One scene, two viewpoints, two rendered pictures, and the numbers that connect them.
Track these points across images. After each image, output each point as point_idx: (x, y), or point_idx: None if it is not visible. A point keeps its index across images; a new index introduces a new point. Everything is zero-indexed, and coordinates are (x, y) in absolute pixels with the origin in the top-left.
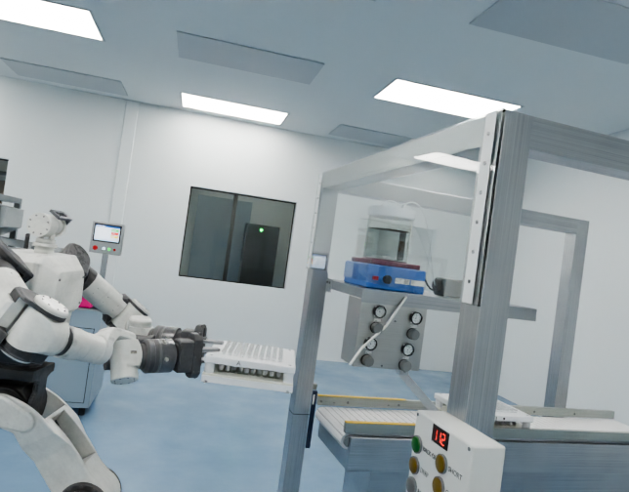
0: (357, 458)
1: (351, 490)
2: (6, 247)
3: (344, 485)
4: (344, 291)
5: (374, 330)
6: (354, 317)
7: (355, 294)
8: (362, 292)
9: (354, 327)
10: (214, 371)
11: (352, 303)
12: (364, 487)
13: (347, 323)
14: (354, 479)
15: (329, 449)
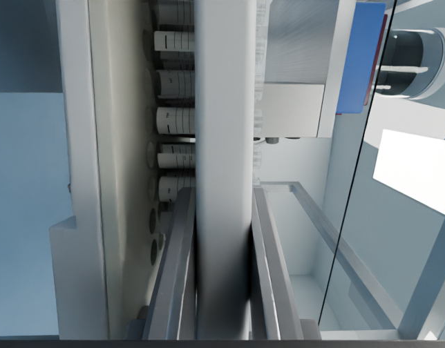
0: None
1: (16, 34)
2: None
3: (1, 1)
4: (332, 60)
5: (270, 143)
6: (289, 119)
7: (324, 111)
8: (325, 137)
9: (275, 123)
10: (147, 297)
11: (311, 103)
12: (52, 81)
13: (278, 94)
14: (36, 40)
15: (52, 32)
